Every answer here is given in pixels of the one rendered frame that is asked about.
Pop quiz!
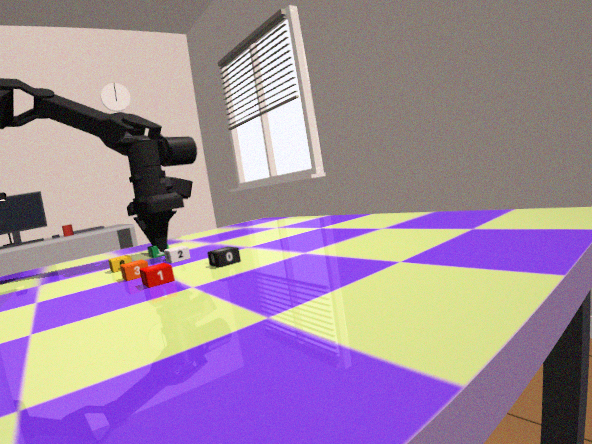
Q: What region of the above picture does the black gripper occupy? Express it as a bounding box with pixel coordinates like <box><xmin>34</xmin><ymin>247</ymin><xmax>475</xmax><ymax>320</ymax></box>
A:
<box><xmin>127</xmin><ymin>166</ymin><xmax>184</xmax><ymax>251</ymax></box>

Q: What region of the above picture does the orange block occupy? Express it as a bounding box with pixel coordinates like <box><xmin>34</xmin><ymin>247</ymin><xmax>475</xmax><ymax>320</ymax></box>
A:
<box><xmin>120</xmin><ymin>259</ymin><xmax>149</xmax><ymax>281</ymax></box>

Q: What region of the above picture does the yellow block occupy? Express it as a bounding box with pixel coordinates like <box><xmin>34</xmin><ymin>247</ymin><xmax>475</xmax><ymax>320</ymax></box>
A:
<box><xmin>108</xmin><ymin>255</ymin><xmax>132</xmax><ymax>273</ymax></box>

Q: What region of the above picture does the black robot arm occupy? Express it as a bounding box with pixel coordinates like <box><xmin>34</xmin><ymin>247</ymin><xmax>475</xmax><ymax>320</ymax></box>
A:
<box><xmin>0</xmin><ymin>78</ymin><xmax>197</xmax><ymax>199</ymax></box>

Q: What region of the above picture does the red block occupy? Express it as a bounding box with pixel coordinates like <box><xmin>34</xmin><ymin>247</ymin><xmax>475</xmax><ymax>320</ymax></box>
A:
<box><xmin>140</xmin><ymin>263</ymin><xmax>175</xmax><ymax>288</ymax></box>

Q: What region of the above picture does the white block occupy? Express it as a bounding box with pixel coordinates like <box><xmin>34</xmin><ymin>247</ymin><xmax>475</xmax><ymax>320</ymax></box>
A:
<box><xmin>164</xmin><ymin>245</ymin><xmax>190</xmax><ymax>263</ymax></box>

